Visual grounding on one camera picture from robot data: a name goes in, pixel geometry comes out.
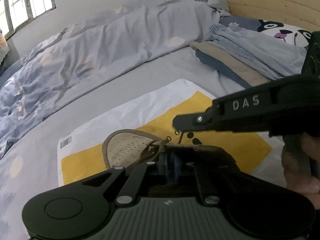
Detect crumpled blue duvet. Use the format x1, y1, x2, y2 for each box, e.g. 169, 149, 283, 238
1, 0, 229, 155

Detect patterned window curtain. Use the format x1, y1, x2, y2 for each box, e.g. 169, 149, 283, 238
0, 33, 10, 63

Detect white yellow plastic mailer bag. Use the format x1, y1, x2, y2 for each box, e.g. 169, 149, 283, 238
57, 79, 286, 186

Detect beige brown sneaker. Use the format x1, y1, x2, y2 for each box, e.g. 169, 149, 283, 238
101, 129, 240, 182

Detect folded beige garment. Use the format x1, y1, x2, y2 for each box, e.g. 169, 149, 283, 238
190, 42, 270, 87

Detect panda print pillow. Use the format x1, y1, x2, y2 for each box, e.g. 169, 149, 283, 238
220, 16, 311, 48

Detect wooden bed frame board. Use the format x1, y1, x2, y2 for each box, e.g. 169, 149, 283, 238
226, 0, 319, 32

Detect folded light blue jeans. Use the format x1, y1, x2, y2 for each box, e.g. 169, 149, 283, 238
207, 23, 306, 80

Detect blue printed bed sheet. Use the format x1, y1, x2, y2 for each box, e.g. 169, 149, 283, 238
1, 48, 241, 239

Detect window with bars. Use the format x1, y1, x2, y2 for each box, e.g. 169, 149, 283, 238
1, 0, 56, 39

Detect person right hand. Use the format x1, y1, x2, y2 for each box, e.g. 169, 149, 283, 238
281, 133, 319, 210

